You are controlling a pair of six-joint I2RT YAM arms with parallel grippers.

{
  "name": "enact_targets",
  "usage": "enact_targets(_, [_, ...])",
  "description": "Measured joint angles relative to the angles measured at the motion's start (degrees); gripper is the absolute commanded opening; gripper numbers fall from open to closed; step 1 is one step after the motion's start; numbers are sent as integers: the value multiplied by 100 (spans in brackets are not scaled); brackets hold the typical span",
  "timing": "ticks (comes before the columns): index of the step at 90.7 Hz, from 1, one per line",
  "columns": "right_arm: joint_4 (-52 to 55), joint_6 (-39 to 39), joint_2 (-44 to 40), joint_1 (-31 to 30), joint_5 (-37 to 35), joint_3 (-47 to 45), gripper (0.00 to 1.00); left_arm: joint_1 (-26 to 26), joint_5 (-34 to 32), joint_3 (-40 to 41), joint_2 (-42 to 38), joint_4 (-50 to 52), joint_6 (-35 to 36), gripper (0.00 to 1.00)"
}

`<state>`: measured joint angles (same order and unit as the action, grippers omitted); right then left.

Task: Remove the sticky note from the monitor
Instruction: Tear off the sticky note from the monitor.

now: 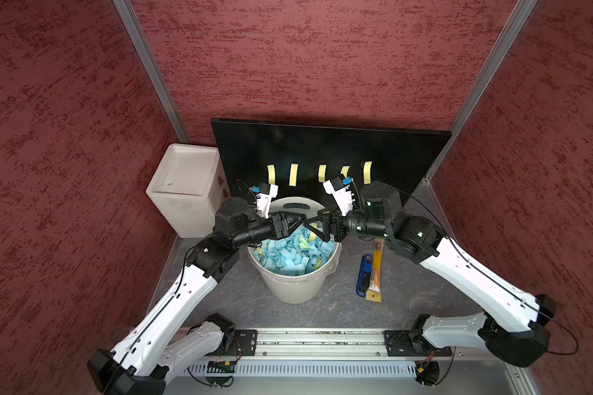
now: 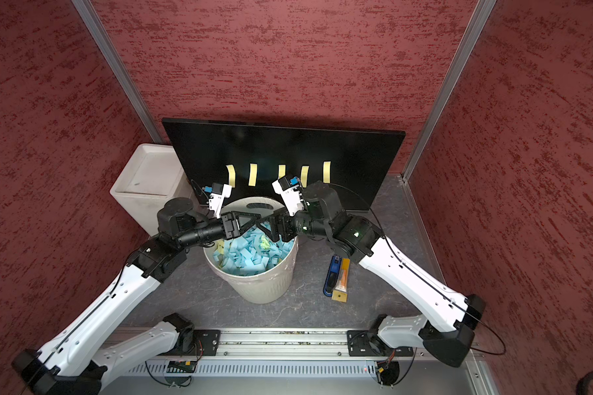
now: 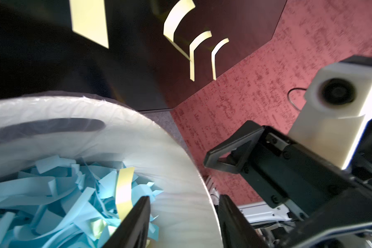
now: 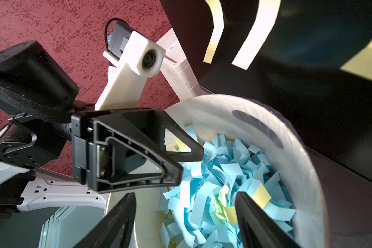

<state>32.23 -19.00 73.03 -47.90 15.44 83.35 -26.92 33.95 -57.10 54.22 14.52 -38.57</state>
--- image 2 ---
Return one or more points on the blue utility knife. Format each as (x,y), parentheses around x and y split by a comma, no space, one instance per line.
(332,275)

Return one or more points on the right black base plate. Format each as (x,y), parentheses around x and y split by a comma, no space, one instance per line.
(364,343)

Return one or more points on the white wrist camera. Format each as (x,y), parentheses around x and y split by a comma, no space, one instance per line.
(217,194)
(290,190)

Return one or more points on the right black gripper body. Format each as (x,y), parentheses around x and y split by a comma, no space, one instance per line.
(300,222)

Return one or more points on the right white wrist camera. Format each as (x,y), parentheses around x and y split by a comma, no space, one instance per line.
(290,190)

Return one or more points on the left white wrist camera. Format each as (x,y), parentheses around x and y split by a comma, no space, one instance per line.
(217,194)

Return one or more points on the white styrofoam box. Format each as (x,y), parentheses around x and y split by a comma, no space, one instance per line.
(152,176)

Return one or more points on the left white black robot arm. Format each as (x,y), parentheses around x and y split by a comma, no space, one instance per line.
(74,363)

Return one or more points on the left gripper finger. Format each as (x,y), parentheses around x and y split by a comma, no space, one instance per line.
(246,220)
(250,230)

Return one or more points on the aluminium mounting rail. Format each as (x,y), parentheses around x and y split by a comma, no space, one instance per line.
(322,344)

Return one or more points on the black flat monitor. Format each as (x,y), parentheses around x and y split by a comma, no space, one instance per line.
(360,159)

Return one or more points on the white perforated cable duct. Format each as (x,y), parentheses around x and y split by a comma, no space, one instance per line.
(261,369)

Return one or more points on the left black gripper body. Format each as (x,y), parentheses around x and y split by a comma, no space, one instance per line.
(216,229)

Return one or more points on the blue paper scraps pile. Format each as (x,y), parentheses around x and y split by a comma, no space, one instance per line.
(251,254)

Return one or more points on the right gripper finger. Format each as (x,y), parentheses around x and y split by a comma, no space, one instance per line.
(266,223)
(269,232)

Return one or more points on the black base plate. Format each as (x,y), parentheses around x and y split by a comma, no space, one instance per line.
(364,343)
(202,342)

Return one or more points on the white plastic waste basket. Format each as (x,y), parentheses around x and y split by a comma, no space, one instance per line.
(263,288)

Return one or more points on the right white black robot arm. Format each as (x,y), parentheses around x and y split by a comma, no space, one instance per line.
(445,327)

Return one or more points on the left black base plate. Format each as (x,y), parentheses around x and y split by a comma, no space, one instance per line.
(202,342)

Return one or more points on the orange handled scraper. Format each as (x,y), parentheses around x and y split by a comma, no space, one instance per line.
(340,291)

